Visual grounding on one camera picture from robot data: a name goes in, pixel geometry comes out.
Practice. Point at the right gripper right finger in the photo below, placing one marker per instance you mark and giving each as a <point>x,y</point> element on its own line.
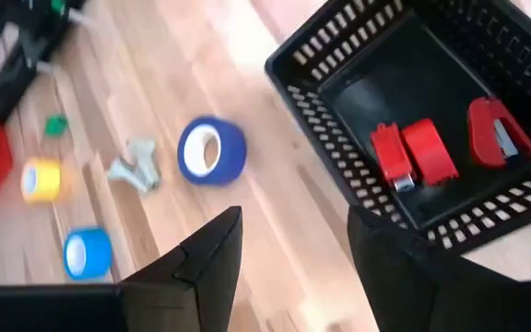
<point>431,299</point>

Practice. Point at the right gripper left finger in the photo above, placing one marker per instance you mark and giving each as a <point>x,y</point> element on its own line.
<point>192,295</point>

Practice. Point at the light blue tape roll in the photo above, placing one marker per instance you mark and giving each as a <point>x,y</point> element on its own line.
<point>97,252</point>

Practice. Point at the red mini stapler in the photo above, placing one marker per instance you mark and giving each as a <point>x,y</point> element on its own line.
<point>482,133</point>
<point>391,154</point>
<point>429,152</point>

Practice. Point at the dark blue tape roll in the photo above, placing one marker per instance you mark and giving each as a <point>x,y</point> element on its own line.
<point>233,150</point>

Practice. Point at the yellow tape roll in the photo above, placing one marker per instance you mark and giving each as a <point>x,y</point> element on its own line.
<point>49,181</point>

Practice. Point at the green mini stapler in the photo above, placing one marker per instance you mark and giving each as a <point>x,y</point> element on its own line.
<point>55,125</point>

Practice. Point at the grey staple remover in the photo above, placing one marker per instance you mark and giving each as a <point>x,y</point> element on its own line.
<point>138,161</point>

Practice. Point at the black slotted plastic basket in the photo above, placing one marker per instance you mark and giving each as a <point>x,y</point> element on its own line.
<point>408,78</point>

